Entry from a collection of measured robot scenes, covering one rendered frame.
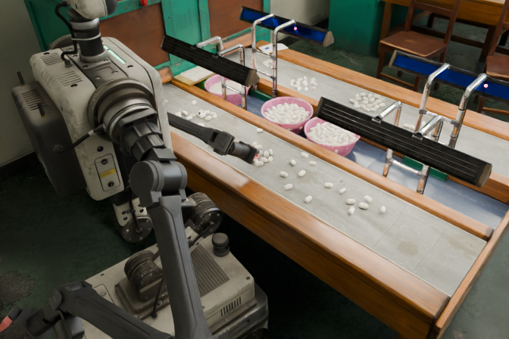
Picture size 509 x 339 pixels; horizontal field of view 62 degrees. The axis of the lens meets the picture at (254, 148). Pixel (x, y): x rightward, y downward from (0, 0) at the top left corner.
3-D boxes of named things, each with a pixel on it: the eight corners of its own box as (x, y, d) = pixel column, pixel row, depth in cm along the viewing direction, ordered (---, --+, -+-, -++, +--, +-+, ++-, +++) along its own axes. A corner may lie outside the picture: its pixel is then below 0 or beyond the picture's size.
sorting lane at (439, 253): (450, 301, 134) (451, 297, 133) (126, 106, 236) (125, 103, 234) (485, 246, 151) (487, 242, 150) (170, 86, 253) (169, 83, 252)
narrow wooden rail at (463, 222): (479, 257, 155) (489, 237, 148) (171, 96, 257) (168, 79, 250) (485, 249, 158) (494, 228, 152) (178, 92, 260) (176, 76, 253)
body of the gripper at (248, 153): (242, 141, 178) (231, 137, 172) (259, 150, 172) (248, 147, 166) (235, 155, 178) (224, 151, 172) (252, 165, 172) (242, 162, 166)
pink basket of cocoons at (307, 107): (303, 144, 211) (304, 128, 205) (253, 133, 219) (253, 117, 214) (317, 116, 231) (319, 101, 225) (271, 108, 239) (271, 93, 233)
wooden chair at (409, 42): (370, 88, 392) (386, -13, 338) (398, 74, 414) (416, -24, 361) (413, 107, 365) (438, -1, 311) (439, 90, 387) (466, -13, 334)
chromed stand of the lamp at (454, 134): (444, 181, 186) (473, 91, 159) (402, 163, 197) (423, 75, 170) (462, 161, 197) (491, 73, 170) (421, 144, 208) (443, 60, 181)
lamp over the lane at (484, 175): (480, 189, 128) (488, 170, 124) (313, 116, 163) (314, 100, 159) (490, 176, 133) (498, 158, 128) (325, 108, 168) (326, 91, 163)
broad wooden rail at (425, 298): (423, 352, 135) (435, 318, 124) (113, 136, 237) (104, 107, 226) (438, 326, 142) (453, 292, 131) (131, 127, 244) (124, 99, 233)
